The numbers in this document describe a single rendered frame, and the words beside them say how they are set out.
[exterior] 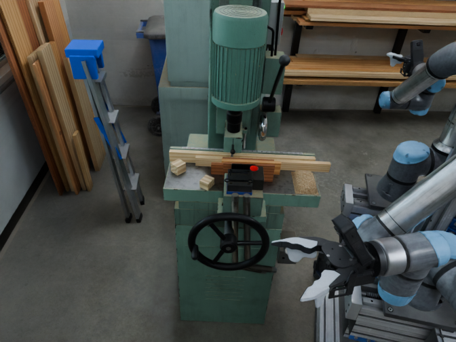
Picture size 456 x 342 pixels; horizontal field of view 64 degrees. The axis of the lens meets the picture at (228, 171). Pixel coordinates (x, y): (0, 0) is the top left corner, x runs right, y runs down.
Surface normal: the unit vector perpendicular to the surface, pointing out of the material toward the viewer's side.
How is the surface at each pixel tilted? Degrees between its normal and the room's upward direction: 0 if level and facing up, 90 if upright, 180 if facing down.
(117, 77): 90
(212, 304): 90
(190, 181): 0
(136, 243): 0
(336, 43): 90
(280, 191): 0
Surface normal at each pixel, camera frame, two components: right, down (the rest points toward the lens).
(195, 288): -0.02, 0.60
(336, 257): 0.01, -0.87
